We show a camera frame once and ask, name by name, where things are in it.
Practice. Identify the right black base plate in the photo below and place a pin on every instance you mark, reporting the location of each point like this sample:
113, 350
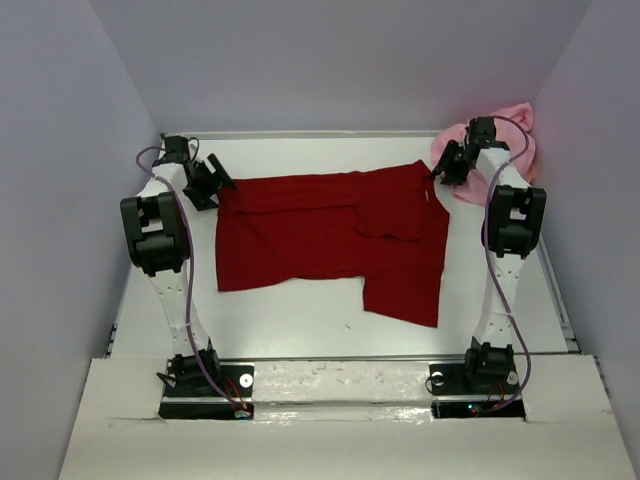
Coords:
456, 397

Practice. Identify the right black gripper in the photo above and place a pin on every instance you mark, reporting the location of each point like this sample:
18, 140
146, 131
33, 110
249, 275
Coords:
449, 150

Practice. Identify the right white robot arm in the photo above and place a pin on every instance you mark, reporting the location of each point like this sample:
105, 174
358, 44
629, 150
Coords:
510, 232

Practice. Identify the metal rail at front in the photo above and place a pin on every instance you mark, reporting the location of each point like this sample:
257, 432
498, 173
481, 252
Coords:
407, 357

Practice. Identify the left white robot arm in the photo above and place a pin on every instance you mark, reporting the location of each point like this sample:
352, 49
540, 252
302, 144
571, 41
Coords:
160, 243

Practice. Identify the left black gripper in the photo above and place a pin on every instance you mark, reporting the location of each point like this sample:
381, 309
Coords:
200, 201

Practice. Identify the red t shirt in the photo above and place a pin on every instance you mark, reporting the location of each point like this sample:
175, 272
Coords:
386, 226

